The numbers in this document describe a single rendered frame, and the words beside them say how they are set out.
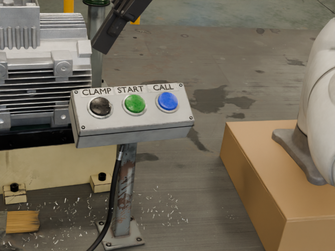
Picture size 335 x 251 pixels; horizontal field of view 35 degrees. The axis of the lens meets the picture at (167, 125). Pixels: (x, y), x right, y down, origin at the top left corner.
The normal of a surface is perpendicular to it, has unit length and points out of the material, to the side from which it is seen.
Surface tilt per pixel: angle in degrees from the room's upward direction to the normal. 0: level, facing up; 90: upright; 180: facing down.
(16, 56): 51
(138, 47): 0
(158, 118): 28
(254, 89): 0
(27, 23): 90
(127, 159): 90
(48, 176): 90
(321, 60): 67
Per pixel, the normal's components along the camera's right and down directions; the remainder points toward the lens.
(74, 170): 0.33, 0.52
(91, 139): 0.25, 0.85
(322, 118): -0.85, -0.51
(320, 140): -0.97, -0.10
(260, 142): 0.07, -0.88
